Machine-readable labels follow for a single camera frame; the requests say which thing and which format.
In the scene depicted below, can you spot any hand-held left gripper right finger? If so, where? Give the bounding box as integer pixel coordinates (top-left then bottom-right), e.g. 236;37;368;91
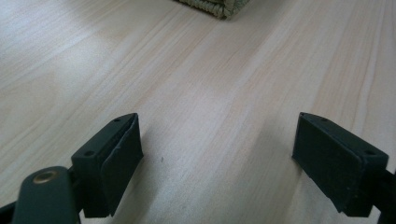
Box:
291;111;390;218

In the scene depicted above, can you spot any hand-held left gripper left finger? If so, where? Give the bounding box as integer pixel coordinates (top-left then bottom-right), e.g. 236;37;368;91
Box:
70;112;145;218

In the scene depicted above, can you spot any green woven cloth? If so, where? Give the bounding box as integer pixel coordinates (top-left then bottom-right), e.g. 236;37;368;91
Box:
174;0;253;21

